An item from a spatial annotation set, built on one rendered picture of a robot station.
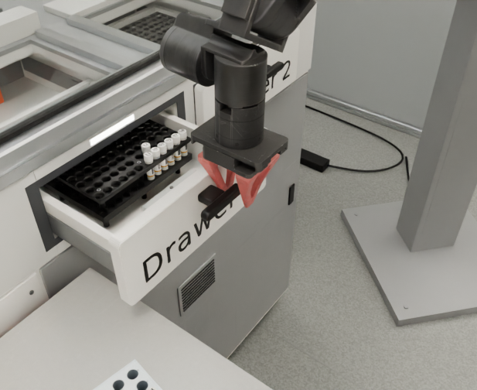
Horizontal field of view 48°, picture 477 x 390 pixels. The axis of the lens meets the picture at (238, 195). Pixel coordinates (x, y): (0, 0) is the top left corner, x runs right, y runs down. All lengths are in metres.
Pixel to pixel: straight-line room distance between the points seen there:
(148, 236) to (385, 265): 1.28
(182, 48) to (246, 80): 0.09
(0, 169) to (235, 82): 0.29
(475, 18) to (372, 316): 0.88
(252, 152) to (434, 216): 1.24
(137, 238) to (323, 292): 1.20
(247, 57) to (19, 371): 0.46
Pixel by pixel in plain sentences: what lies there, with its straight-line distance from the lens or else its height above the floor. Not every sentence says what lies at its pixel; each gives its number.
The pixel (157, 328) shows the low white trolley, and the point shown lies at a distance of 0.73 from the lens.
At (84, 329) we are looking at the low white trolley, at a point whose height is 0.76.
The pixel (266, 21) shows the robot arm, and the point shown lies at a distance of 0.57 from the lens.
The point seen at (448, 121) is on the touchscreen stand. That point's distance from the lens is 1.58.
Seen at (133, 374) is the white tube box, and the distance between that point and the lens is 0.67.
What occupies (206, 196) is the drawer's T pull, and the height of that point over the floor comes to 0.91.
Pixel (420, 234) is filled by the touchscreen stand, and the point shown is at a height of 0.12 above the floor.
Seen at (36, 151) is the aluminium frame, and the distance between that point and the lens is 0.70.
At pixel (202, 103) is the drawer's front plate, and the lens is 0.87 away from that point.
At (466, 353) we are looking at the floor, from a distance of 1.74.
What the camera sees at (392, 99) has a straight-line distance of 2.49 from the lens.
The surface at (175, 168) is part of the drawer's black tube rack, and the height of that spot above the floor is 0.87.
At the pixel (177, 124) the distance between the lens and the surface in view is 0.85.
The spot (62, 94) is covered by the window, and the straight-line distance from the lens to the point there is 0.71.
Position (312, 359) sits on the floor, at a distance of 1.61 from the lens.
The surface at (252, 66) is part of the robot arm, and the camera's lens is 0.57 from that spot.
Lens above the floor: 1.35
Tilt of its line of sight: 41 degrees down
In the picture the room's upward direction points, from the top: straight up
